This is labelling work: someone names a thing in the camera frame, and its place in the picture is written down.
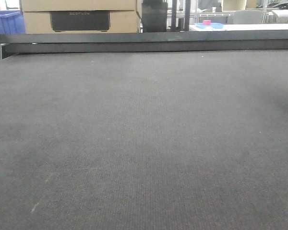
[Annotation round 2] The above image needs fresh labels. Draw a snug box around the black conveyor belt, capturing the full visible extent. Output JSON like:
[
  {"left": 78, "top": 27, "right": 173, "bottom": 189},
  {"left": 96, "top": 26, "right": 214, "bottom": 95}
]
[{"left": 0, "top": 50, "right": 288, "bottom": 230}]

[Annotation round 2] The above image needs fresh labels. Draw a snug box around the cardboard box with black print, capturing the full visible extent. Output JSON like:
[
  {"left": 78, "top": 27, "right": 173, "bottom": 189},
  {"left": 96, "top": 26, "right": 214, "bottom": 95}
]
[{"left": 20, "top": 0, "right": 142, "bottom": 34}]

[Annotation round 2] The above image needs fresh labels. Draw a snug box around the black cylindrical bin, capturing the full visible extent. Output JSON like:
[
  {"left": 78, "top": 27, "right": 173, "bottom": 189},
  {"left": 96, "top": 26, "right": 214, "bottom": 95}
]
[{"left": 142, "top": 0, "right": 168, "bottom": 33}]

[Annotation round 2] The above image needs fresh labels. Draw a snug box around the red tape roll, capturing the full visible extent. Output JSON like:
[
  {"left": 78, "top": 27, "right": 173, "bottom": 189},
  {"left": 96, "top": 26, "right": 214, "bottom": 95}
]
[{"left": 203, "top": 20, "right": 211, "bottom": 25}]

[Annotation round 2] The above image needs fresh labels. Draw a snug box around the blue tray on table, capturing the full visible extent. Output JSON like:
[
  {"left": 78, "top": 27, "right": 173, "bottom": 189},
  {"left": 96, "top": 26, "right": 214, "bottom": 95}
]
[{"left": 195, "top": 23, "right": 224, "bottom": 29}]

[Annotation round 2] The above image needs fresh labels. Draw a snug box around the blue plastic crate background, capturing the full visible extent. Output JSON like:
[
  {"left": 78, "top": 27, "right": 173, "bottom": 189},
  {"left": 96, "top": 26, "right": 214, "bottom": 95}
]
[{"left": 0, "top": 10, "right": 25, "bottom": 34}]

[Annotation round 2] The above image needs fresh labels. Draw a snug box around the white background table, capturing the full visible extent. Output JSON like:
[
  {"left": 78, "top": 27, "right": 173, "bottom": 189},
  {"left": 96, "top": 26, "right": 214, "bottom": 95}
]
[{"left": 189, "top": 23, "right": 288, "bottom": 31}]

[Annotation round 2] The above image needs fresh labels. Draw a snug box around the black conveyor side rail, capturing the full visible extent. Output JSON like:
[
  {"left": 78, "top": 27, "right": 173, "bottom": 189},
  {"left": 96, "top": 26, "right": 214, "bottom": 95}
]
[{"left": 0, "top": 30, "right": 288, "bottom": 54}]

